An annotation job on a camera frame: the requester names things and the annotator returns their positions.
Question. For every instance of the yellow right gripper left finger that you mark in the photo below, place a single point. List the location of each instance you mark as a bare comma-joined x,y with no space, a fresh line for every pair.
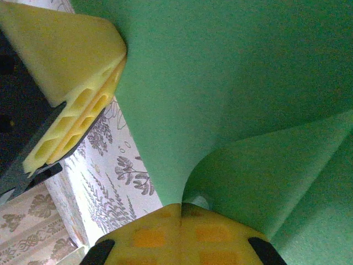
149,243

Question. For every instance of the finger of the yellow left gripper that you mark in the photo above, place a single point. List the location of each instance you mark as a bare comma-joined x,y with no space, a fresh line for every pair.
69,49
99,102

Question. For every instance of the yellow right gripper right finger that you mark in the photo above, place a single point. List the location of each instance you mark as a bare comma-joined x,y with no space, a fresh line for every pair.
218,243

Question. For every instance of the green square paper sheet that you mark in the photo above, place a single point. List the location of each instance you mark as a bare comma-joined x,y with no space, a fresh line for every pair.
220,69

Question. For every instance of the floral print tablecloth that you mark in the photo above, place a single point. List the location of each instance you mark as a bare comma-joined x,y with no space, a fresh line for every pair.
110,179

